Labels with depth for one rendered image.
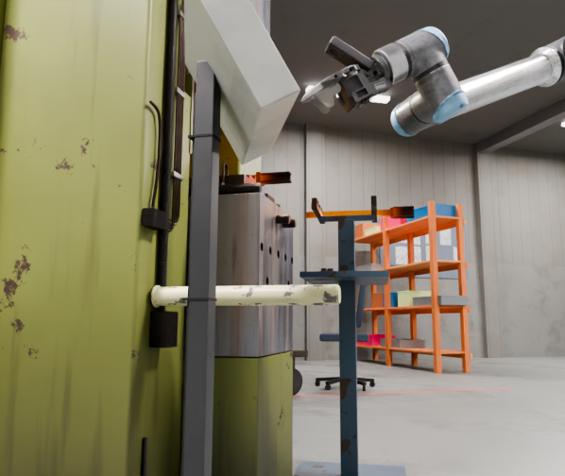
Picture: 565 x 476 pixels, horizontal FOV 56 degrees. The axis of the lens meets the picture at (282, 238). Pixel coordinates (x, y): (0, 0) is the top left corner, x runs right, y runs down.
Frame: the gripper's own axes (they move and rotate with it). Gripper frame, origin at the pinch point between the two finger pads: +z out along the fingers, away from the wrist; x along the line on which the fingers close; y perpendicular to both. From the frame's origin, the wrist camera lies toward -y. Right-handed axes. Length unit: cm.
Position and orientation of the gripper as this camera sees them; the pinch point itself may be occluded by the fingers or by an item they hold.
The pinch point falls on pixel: (304, 95)
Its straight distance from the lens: 126.7
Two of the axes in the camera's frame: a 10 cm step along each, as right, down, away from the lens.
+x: -1.7, 1.5, 9.7
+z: -8.6, 4.6, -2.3
